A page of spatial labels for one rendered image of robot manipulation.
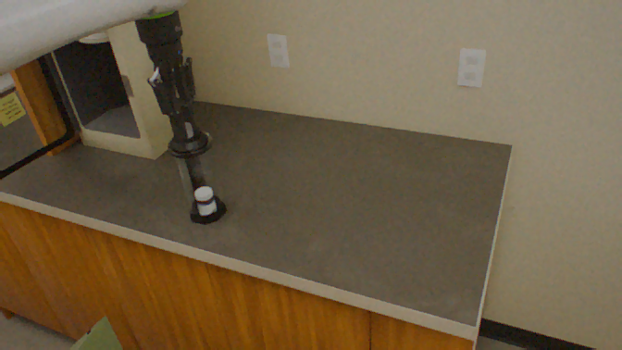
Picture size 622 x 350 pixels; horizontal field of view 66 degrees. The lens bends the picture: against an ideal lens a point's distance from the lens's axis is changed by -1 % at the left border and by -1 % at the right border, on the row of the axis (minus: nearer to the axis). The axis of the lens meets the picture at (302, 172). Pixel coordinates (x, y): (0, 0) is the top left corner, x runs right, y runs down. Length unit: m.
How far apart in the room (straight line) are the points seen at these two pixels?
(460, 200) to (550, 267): 0.66
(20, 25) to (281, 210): 0.75
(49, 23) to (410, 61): 1.02
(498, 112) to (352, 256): 0.67
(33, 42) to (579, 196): 1.50
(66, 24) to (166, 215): 0.66
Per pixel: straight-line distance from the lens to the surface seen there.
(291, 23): 1.65
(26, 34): 0.89
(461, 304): 1.09
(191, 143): 1.18
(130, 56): 1.51
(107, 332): 0.85
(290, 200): 1.33
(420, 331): 1.15
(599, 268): 1.91
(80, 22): 0.90
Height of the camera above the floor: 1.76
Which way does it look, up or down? 35 degrees down
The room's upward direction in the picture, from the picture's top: 6 degrees counter-clockwise
